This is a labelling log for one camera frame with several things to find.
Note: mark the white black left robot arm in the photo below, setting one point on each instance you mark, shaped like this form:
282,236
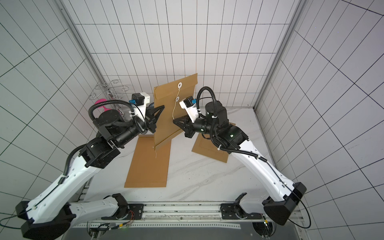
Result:
50,214

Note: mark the brown kraft file bag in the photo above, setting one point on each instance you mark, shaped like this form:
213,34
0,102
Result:
149,168
170,95

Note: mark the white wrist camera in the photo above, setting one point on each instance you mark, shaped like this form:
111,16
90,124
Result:
189,105
139,102

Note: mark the lower brown kraft file bags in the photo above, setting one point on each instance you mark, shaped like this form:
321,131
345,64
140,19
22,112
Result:
206,148

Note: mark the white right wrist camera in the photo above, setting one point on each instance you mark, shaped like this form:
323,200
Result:
189,105

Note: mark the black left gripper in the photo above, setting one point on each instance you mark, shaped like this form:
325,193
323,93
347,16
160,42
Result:
151,119

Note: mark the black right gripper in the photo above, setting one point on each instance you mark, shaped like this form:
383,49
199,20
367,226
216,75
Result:
189,128

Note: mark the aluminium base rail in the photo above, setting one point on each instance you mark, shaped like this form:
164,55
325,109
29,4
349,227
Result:
177,215

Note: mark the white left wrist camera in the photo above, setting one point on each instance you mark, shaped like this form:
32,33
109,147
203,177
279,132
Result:
139,102

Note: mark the pink plastic wine glass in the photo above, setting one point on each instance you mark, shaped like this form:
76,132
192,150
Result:
100,101

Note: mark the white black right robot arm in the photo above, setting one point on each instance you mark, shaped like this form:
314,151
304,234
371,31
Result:
207,116

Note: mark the silver wire glass rack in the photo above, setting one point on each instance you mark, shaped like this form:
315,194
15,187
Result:
113,90

